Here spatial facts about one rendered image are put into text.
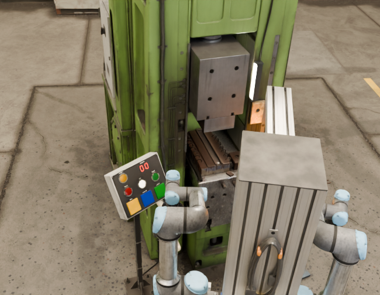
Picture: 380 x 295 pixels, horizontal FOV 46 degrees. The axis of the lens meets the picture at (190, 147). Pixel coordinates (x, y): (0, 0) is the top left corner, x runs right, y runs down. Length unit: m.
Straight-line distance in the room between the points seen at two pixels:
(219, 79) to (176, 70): 0.25
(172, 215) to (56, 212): 2.28
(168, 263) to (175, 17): 1.27
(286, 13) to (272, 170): 1.59
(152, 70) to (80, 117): 2.76
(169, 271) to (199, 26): 1.31
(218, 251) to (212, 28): 1.73
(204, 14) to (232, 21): 0.17
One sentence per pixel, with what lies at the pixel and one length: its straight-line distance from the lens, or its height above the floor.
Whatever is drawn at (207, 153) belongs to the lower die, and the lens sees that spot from 3.05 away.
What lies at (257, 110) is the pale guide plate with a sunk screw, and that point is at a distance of 2.99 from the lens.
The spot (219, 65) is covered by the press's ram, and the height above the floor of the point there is 1.72.
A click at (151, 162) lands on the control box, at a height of 1.17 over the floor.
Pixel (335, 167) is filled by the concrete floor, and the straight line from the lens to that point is 4.78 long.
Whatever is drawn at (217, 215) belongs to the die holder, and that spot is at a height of 0.58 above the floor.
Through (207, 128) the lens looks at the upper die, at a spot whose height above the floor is 1.30.
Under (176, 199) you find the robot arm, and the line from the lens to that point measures 2.33.
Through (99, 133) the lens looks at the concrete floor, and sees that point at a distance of 4.97.
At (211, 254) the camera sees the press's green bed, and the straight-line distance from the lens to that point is 3.52.
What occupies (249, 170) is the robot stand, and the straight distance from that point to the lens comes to 1.31.
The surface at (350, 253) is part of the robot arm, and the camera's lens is 2.03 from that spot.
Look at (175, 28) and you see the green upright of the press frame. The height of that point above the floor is 1.90.
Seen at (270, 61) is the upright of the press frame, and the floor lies 1.62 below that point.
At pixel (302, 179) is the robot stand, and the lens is 1.31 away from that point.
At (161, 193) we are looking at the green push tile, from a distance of 2.72.
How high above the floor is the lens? 2.86
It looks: 37 degrees down
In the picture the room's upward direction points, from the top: 2 degrees clockwise
